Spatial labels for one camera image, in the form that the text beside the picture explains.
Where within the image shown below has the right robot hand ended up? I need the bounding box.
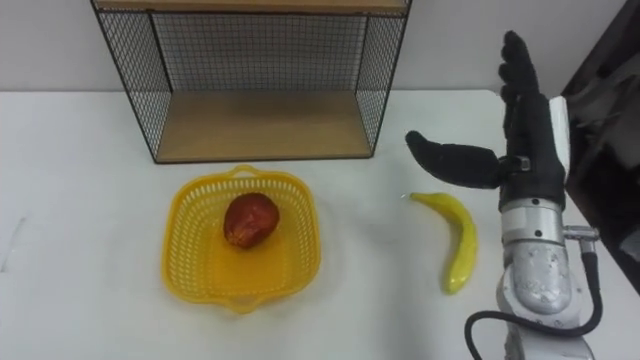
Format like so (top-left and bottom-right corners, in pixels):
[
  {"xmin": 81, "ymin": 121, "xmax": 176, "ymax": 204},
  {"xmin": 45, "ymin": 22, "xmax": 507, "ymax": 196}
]
[{"xmin": 404, "ymin": 29, "xmax": 572, "ymax": 211}]

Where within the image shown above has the yellow banana soft toy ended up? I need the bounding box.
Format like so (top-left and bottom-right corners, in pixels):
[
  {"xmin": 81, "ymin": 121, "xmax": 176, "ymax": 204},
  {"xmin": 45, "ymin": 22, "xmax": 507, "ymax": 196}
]
[{"xmin": 408, "ymin": 191, "xmax": 479, "ymax": 296}]

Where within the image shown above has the red apple soft toy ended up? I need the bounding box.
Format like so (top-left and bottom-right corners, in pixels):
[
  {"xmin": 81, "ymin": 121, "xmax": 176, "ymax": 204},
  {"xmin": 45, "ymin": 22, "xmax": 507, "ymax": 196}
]
[{"xmin": 222, "ymin": 192, "xmax": 281, "ymax": 250}]

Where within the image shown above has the yellow plastic basket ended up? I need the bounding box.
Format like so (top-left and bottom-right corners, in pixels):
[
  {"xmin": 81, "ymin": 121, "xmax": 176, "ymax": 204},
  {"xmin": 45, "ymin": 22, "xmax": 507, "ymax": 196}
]
[{"xmin": 160, "ymin": 163, "xmax": 322, "ymax": 315}]

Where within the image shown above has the white desk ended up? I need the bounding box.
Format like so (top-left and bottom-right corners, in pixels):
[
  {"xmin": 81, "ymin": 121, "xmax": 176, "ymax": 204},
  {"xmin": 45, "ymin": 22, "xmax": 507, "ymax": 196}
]
[{"xmin": 0, "ymin": 89, "xmax": 640, "ymax": 360}]

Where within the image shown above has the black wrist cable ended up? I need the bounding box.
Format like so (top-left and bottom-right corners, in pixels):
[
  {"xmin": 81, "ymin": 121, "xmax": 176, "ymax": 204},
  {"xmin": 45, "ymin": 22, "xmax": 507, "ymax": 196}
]
[{"xmin": 463, "ymin": 224, "xmax": 604, "ymax": 360}]

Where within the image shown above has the black wire shelf rack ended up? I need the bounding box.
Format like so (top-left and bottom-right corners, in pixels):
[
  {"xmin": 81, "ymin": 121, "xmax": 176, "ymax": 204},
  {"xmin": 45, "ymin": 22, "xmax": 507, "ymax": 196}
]
[{"xmin": 89, "ymin": 0, "xmax": 414, "ymax": 165}]

